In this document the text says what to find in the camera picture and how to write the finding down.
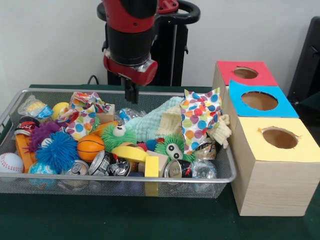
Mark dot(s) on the cream yellow waffle cloth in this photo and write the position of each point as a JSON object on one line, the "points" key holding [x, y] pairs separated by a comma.
{"points": [[170, 120]]}

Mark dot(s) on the small orange basketball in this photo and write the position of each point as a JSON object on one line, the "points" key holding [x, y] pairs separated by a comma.
{"points": [[90, 147]]}

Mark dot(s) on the yellow plastic block toy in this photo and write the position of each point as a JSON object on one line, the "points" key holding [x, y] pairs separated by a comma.
{"points": [[132, 154]]}

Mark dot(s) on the orange plastic block toy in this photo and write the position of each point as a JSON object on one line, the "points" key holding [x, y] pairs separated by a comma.
{"points": [[22, 150]]}

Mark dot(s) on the mint green waffle cloth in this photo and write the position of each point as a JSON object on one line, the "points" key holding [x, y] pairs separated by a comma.
{"points": [[150, 122]]}

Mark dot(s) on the green spiky ball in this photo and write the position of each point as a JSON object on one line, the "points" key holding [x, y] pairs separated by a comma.
{"points": [[172, 149], [117, 136]]}

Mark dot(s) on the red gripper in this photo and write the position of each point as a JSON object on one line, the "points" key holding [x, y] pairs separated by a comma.
{"points": [[131, 72]]}

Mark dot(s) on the colourful patterned cloth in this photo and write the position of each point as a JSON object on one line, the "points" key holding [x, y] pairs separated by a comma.
{"points": [[200, 117], [82, 112]]}

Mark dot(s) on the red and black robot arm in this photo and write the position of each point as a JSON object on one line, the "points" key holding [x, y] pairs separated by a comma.
{"points": [[130, 25]]}

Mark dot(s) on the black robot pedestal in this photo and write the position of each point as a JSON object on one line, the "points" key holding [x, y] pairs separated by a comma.
{"points": [[172, 50]]}

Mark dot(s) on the blue fuzzy ball with eyes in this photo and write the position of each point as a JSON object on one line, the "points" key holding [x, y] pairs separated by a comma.
{"points": [[56, 151]]}

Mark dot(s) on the yellow ball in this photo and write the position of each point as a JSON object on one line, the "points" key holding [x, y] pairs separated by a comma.
{"points": [[60, 110]]}

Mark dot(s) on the wooden box with three holes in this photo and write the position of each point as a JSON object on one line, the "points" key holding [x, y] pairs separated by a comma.
{"points": [[275, 185]]}

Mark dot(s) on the black chair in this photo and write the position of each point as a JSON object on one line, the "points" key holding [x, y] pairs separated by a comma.
{"points": [[307, 60]]}

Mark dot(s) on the red soda can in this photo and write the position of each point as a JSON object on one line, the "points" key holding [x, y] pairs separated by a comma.
{"points": [[25, 126]]}

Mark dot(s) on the silver metal can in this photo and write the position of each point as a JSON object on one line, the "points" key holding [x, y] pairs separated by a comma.
{"points": [[102, 162]]}

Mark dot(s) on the white baseball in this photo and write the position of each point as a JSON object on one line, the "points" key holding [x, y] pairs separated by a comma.
{"points": [[10, 163]]}

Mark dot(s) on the purple spiky ball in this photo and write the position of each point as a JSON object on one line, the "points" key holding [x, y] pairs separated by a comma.
{"points": [[40, 134]]}

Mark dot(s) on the dark green table cloth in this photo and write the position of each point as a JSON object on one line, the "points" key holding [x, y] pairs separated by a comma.
{"points": [[125, 220]]}

